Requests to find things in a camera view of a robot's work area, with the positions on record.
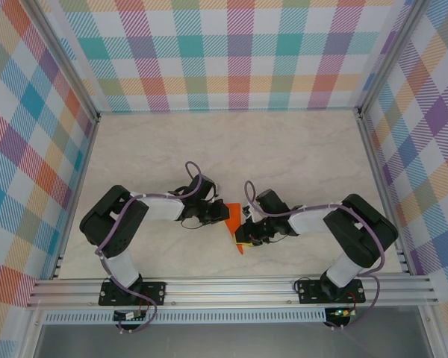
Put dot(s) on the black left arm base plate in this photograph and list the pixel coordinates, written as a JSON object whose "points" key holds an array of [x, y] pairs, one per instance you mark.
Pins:
{"points": [[153, 292]]}

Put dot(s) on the right circuit board green light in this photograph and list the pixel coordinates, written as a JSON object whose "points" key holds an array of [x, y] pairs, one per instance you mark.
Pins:
{"points": [[341, 312]]}

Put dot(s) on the left circuit board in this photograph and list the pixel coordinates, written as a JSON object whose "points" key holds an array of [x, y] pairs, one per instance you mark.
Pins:
{"points": [[128, 316]]}

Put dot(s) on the aluminium frame post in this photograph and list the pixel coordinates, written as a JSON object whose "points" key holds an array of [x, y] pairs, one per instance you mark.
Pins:
{"points": [[390, 56], [61, 59]]}

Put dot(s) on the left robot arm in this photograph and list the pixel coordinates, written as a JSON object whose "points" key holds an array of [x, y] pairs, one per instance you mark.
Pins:
{"points": [[112, 223]]}

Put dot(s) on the aluminium side rail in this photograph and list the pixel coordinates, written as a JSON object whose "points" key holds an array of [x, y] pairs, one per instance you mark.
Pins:
{"points": [[377, 168], [83, 168]]}

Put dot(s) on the left aluminium side rail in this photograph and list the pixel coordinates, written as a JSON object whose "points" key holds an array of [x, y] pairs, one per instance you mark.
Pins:
{"points": [[83, 168]]}

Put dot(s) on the left aluminium frame post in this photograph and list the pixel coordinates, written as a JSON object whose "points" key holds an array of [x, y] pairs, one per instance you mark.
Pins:
{"points": [[61, 59]]}

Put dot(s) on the grey metal panel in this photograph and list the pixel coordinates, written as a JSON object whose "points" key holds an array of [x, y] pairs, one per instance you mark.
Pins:
{"points": [[227, 341]]}

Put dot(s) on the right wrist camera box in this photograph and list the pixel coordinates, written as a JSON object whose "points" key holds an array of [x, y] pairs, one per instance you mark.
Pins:
{"points": [[252, 214]]}

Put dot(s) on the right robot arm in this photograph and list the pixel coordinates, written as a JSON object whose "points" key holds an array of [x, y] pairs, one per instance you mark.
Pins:
{"points": [[362, 242]]}

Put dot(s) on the right aluminium side rail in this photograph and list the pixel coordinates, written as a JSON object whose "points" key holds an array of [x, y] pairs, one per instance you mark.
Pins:
{"points": [[377, 168]]}

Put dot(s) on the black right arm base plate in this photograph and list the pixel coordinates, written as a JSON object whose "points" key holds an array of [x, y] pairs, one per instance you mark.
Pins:
{"points": [[306, 294]]}

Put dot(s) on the orange square paper sheet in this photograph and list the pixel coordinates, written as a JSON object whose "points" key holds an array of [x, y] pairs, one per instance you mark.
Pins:
{"points": [[233, 220]]}

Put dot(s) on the aluminium mounting rail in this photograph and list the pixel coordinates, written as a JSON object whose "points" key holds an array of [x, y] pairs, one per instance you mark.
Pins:
{"points": [[227, 294]]}

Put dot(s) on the right aluminium frame post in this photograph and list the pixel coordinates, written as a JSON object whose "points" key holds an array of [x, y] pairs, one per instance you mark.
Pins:
{"points": [[390, 56]]}

